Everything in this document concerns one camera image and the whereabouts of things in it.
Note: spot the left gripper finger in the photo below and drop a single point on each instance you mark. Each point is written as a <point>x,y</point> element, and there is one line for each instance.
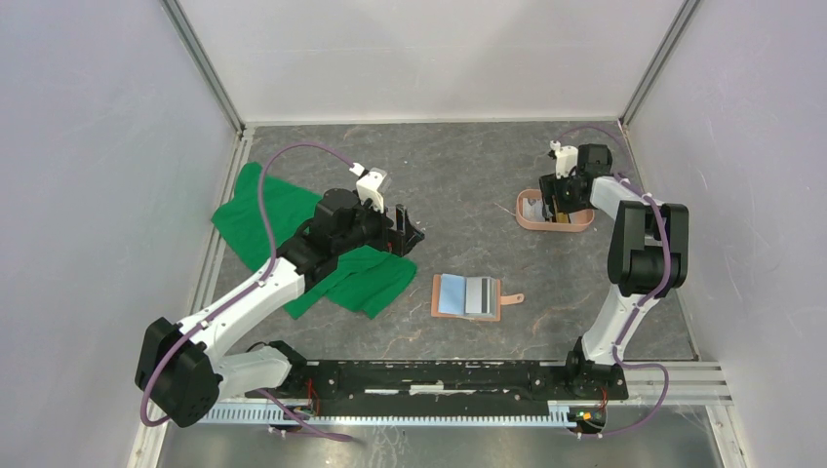
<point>403,226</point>
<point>400,246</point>

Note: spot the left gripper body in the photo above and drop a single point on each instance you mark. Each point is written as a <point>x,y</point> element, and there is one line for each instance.
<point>370,228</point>

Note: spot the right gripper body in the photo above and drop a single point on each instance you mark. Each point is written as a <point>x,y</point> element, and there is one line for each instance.
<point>562,189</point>

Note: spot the pink oval tray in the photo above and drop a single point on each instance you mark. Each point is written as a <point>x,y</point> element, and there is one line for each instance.
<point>545,226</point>

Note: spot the tan leather card holder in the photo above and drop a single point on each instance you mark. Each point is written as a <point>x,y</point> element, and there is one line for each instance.
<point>448,292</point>

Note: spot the white card with stripe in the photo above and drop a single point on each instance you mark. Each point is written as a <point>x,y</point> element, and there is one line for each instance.
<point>480,297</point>

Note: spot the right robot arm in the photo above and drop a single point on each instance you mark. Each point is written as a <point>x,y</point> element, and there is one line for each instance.
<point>648,252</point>

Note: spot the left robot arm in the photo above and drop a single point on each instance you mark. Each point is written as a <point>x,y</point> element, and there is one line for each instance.
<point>184,368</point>

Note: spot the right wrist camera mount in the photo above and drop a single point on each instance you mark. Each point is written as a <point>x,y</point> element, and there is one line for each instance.
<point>565,157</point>

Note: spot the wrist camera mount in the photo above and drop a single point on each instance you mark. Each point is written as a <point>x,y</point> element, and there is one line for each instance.
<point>370,186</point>
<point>565,157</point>

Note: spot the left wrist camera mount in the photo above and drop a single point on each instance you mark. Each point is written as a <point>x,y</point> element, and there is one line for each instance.
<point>370,186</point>

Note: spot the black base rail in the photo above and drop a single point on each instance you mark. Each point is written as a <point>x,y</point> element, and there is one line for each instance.
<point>448,388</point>

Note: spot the slotted cable duct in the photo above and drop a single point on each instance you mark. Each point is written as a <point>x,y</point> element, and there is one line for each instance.
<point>269,414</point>

